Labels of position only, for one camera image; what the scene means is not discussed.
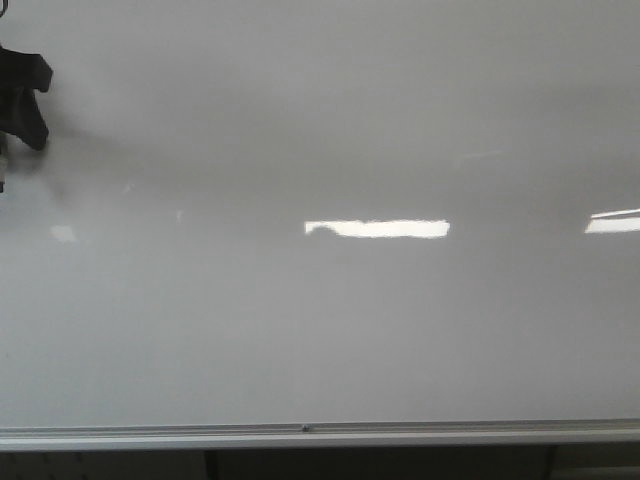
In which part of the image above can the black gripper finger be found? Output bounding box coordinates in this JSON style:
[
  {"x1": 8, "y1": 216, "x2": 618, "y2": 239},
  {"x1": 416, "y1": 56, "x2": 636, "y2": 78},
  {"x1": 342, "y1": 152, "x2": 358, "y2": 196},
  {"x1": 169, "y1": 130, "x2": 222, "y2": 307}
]
[{"x1": 1, "y1": 47, "x2": 53, "y2": 151}]

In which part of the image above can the white taped whiteboard marker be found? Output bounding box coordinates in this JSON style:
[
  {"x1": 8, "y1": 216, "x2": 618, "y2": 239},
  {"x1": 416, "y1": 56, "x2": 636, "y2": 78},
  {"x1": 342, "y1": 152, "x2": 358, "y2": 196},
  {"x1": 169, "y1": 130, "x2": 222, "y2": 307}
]
[{"x1": 0, "y1": 132, "x2": 8, "y2": 193}]

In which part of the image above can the large white whiteboard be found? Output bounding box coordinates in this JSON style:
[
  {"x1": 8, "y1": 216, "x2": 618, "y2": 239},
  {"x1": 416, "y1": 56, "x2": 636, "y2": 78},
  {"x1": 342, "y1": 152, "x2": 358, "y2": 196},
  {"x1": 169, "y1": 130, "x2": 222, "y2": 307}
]
[{"x1": 1, "y1": 1, "x2": 639, "y2": 429}]

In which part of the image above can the aluminium whiteboard marker tray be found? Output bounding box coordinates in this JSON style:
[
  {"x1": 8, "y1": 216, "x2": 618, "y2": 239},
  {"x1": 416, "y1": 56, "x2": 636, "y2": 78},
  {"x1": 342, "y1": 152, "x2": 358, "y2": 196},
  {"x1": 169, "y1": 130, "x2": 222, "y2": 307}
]
[{"x1": 1, "y1": 419, "x2": 639, "y2": 452}]

